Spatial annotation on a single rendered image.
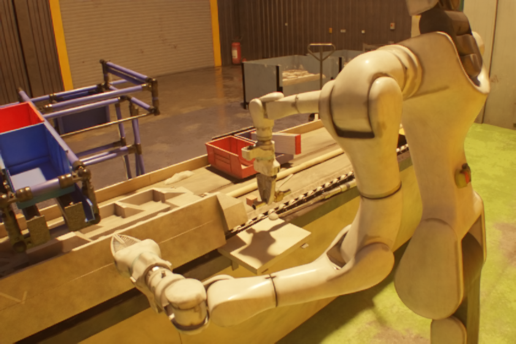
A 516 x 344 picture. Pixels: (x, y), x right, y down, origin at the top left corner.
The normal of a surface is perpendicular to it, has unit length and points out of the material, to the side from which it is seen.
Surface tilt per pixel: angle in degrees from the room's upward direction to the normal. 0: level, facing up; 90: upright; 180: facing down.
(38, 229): 96
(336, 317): 0
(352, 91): 65
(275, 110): 87
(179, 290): 7
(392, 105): 79
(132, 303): 90
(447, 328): 88
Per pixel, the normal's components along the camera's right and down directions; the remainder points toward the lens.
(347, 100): -0.73, 0.04
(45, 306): 0.64, 0.13
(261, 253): -0.04, -0.91
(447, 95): -0.12, 0.85
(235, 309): 0.34, 0.32
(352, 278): -0.07, 0.40
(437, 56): -0.36, 0.25
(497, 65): -0.75, 0.30
